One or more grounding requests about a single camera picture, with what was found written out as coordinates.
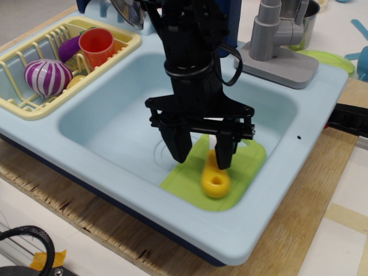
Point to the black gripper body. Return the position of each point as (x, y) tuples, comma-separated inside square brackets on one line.
[(199, 104)]

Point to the cream dish rack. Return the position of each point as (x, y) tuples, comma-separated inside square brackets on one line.
[(18, 98)]

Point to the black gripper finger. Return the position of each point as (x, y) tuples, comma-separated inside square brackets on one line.
[(178, 142), (225, 147)]

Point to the steel pot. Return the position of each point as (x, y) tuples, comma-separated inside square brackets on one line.
[(288, 12)]

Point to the black clamp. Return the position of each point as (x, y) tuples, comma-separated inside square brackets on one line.
[(350, 119)]

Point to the blue plastic cup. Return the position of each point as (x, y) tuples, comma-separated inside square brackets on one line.
[(362, 64)]

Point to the green plastic cutting board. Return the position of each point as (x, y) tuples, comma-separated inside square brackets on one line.
[(184, 180)]

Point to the purple toy eggplant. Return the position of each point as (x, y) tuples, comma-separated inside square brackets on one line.
[(69, 48)]

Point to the light blue toy sink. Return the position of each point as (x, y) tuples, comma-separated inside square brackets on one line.
[(103, 137)]

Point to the grey toy faucet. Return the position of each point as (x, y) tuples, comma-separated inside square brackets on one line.
[(264, 55)]

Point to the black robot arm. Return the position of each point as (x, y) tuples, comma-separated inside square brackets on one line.
[(187, 59)]

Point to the purple striped toy onion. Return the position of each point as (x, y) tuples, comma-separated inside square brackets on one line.
[(47, 77)]

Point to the yellow tape piece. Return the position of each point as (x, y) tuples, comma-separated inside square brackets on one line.
[(40, 258)]

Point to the yellow toy in rack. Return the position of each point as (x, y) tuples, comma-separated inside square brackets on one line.
[(75, 80)]

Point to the wooden base board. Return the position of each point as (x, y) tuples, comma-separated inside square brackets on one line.
[(320, 227)]

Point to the orange plastic cup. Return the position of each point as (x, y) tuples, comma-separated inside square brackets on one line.
[(97, 45)]

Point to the yellow handled toy knife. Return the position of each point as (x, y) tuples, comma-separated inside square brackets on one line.
[(215, 182)]

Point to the green plastic plate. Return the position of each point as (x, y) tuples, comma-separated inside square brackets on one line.
[(331, 59)]

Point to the dark blue plastic box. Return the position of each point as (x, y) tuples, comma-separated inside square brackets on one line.
[(234, 26)]

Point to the blue plastic utensil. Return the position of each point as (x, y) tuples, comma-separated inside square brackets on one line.
[(362, 29)]

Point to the steel pot lid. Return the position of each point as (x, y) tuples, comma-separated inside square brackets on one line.
[(131, 11)]

